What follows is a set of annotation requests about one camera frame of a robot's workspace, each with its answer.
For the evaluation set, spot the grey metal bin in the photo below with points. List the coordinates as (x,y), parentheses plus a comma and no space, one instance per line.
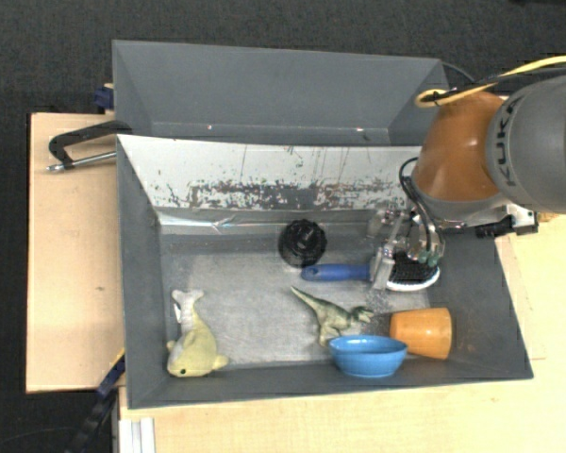
(245,276)

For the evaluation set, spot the black ribbed round ball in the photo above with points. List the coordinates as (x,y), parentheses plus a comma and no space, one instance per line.
(296,248)

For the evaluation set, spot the blue bowl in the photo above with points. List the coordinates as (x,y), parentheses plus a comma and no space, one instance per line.
(368,359)

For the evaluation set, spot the pale wood flat board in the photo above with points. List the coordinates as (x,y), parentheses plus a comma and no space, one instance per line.
(73,262)

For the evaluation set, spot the yellow plush whale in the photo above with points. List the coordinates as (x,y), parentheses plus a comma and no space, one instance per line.
(194,345)

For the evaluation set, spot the black cylinder on white bracket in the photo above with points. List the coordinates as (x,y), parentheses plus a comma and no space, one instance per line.
(497,227)

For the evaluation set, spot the green toy dinosaur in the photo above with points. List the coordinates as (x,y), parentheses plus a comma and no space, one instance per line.
(332,313)

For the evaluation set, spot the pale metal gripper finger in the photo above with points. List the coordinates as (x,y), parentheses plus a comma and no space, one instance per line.
(383,223)
(384,269)

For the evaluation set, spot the orange cup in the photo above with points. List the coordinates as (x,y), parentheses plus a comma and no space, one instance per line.
(422,333)

